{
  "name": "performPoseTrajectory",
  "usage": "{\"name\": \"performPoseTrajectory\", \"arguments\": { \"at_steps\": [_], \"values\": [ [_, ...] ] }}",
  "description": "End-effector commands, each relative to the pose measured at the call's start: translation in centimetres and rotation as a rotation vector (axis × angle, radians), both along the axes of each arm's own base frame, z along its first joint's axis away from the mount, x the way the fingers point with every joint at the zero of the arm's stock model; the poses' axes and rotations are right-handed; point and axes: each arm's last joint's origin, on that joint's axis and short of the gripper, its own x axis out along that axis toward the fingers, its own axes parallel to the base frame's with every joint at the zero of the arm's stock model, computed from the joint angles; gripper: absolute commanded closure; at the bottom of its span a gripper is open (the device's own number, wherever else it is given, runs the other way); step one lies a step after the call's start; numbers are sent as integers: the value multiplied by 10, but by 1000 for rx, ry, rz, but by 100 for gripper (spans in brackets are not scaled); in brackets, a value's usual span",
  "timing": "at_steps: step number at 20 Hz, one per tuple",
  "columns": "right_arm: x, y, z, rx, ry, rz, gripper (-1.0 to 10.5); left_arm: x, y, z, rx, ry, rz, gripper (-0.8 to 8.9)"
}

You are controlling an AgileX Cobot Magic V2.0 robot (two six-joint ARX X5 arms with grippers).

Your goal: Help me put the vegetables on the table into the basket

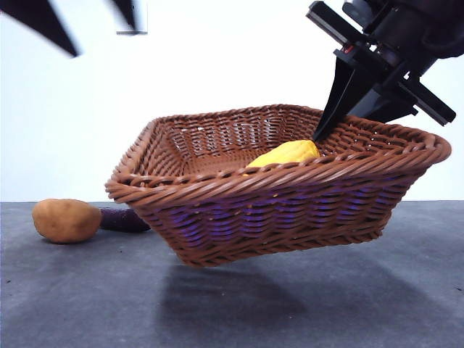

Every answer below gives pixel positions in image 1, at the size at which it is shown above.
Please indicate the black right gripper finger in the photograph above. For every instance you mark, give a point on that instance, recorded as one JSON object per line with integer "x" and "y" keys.
{"x": 335, "y": 101}
{"x": 380, "y": 108}

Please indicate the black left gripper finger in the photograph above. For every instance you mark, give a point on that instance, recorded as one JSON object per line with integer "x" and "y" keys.
{"x": 40, "y": 21}
{"x": 127, "y": 12}

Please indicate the brown wicker basket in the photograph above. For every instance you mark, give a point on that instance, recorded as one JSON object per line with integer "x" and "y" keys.
{"x": 275, "y": 217}

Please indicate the brown potato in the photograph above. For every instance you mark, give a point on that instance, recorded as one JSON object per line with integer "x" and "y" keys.
{"x": 65, "y": 221}

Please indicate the purple eggplant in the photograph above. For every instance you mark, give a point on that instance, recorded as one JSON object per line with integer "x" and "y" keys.
{"x": 121, "y": 219}

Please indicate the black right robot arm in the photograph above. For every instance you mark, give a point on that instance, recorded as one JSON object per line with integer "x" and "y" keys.
{"x": 431, "y": 25}

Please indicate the white wall socket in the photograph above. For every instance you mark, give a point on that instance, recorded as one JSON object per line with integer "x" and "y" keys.
{"x": 142, "y": 18}

